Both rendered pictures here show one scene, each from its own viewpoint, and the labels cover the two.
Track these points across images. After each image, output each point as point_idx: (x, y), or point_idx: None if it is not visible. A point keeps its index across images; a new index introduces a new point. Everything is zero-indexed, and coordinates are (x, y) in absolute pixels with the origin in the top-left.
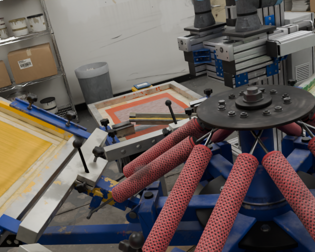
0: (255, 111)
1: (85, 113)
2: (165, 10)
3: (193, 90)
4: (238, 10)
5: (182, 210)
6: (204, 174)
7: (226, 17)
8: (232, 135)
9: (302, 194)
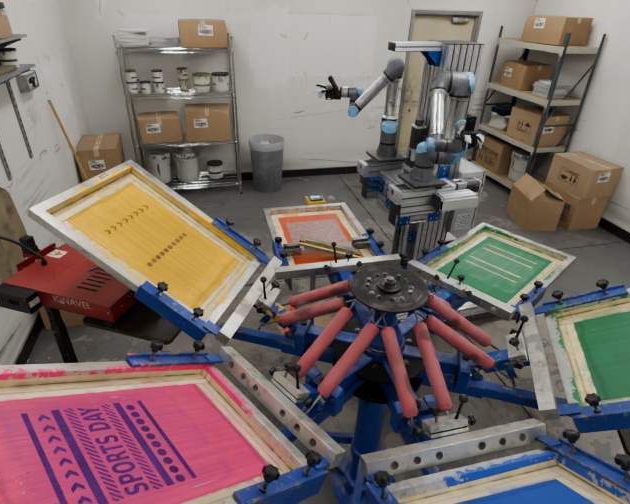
0: (387, 295)
1: (250, 184)
2: None
3: None
4: (416, 161)
5: (324, 348)
6: None
7: (406, 156)
8: (388, 249)
9: (396, 359)
